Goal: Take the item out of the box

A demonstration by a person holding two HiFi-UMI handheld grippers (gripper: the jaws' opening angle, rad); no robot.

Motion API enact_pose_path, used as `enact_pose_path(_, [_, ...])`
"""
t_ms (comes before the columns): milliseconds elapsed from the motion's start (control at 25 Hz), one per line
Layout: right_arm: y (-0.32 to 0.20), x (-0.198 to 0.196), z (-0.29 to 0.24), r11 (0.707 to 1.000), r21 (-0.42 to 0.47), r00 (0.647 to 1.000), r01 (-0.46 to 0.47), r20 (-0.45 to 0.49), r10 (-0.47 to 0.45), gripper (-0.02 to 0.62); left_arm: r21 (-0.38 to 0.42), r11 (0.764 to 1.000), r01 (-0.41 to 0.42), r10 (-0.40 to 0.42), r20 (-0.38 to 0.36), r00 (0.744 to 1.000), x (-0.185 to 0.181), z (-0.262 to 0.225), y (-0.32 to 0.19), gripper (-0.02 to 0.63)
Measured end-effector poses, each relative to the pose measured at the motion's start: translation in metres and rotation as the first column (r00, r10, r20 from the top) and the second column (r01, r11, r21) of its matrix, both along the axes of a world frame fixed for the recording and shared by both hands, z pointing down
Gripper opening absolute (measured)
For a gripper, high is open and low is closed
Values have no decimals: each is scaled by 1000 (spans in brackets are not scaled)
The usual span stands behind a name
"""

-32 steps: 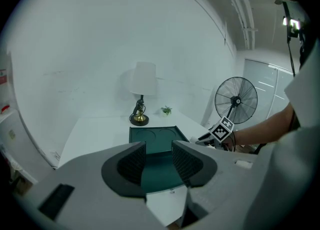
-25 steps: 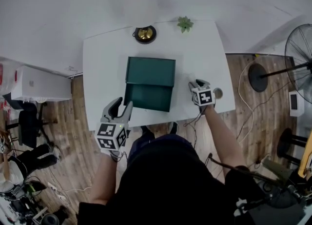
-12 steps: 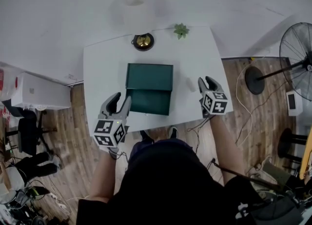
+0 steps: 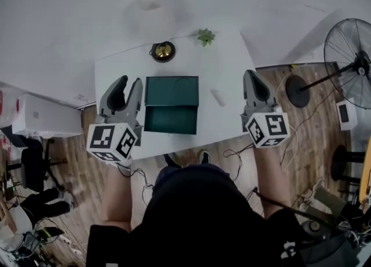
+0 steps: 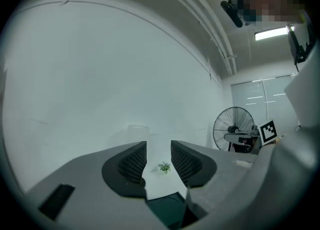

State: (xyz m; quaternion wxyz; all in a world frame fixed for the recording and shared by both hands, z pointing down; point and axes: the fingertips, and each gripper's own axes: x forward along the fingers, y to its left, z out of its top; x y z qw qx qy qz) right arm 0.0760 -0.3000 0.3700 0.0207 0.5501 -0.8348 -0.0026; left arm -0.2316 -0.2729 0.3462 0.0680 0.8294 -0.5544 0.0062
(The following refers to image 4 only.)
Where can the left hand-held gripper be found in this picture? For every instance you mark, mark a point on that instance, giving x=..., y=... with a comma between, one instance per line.
x=101, y=141

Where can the white power strip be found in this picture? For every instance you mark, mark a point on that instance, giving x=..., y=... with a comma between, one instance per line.
x=72, y=245

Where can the yellow board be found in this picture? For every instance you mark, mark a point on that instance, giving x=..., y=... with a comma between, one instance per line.
x=365, y=170

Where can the black round stool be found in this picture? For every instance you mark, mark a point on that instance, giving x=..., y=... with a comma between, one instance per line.
x=343, y=161

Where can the dark green drawer box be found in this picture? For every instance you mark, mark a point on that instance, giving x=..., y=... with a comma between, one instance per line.
x=171, y=95

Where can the person's shoe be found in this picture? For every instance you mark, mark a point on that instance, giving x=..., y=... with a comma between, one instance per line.
x=171, y=160
x=204, y=156

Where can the clear water bottle red label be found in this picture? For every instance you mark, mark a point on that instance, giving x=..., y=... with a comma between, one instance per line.
x=7, y=109

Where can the black bag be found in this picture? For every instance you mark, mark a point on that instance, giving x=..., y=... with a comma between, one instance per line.
x=330, y=251

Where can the white shade brass table lamp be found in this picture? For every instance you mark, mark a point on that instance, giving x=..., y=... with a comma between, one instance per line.
x=162, y=51

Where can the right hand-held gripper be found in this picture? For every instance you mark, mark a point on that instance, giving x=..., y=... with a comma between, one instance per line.
x=269, y=129

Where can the person's right forearm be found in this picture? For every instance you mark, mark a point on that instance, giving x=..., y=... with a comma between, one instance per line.
x=272, y=179

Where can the person's left forearm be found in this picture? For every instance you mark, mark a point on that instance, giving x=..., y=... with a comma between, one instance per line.
x=116, y=196

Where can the person's right shoe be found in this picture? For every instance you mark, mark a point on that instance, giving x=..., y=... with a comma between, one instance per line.
x=204, y=156

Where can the black standing fan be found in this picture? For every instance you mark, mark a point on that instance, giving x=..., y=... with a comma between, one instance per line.
x=350, y=66

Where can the white cylinder object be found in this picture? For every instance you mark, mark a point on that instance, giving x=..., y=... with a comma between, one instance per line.
x=218, y=97

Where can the person's left shoe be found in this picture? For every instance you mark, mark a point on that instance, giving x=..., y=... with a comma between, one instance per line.
x=171, y=160

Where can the white device with dark screen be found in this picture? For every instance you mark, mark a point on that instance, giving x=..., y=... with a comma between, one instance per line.
x=346, y=115

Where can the small green plant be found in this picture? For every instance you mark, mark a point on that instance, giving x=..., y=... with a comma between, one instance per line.
x=206, y=37

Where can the white water dispenser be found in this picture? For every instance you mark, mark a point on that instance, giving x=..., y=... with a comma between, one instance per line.
x=46, y=115

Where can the person's black shirt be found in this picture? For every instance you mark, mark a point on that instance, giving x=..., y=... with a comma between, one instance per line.
x=200, y=222

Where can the person's blue trousers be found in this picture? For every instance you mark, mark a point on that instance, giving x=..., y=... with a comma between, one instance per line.
x=165, y=173

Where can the black office chair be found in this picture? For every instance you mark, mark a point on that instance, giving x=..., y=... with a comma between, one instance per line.
x=33, y=161

